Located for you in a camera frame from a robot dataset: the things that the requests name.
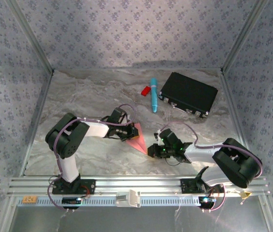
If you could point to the pink square paper sheet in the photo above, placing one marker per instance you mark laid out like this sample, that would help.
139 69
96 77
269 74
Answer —
138 143

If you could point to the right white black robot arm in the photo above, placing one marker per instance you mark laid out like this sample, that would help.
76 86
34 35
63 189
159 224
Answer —
235 164

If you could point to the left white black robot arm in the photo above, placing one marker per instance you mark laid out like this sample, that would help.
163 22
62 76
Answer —
69 169

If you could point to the light blue pen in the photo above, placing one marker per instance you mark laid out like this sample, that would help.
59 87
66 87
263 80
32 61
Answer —
154 96

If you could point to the small red block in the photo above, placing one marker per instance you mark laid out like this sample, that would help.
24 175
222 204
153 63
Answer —
145 91

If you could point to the black case with chrome latches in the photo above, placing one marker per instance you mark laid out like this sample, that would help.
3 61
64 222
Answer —
189 93

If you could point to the right black electronics module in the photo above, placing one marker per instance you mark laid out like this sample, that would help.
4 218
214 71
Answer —
207 201

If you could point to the black electronics module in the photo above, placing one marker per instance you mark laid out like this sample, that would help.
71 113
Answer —
207 201
71 200

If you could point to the left black electronics module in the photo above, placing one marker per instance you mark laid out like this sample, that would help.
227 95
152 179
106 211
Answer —
71 200

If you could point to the orange label tag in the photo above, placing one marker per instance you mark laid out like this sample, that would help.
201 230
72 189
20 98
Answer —
30 199

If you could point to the aluminium front mounting rail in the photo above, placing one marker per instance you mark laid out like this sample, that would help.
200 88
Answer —
138 183

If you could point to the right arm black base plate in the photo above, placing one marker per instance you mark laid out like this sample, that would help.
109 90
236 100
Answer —
189 186

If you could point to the white plastic bracket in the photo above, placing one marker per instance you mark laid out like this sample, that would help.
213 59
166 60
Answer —
131 198

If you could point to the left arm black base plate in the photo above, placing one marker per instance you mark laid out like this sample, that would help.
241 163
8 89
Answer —
88 187

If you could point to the aluminium table side rail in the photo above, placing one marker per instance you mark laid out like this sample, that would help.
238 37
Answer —
229 96
44 96

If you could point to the aluminium corner post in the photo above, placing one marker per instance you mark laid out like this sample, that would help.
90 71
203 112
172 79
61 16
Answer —
244 36
39 48

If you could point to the aluminium frame leg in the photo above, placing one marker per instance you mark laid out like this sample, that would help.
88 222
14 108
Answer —
268 215
7 215

